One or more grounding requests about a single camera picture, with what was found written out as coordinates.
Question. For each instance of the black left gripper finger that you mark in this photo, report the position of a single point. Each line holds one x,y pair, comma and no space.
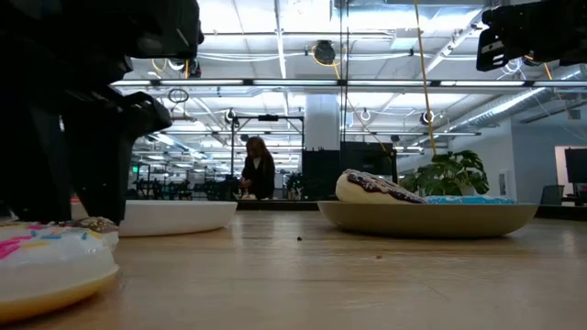
32,160
105,151

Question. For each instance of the dark monitor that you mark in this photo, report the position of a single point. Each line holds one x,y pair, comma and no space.
577,165

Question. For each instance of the green potted plant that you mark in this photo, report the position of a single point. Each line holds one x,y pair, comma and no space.
451,176

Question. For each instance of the small white sprinkled donut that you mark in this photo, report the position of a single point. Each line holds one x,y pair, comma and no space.
50,270

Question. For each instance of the small chocolate donut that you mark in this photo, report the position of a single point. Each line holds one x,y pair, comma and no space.
98,224

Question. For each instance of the large chocolate donut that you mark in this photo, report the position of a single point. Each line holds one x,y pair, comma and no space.
367,188

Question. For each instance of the white round plate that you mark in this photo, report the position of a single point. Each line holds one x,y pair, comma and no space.
179,217

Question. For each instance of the grey chair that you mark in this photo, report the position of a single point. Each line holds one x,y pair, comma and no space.
551,194

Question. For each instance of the large blue donut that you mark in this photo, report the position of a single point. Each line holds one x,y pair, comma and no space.
468,200

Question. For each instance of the small red donut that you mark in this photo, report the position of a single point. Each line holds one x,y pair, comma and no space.
73,200

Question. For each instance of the grey round plate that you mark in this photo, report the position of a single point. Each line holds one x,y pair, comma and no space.
426,220

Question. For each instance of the person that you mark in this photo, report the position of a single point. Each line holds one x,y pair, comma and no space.
259,174

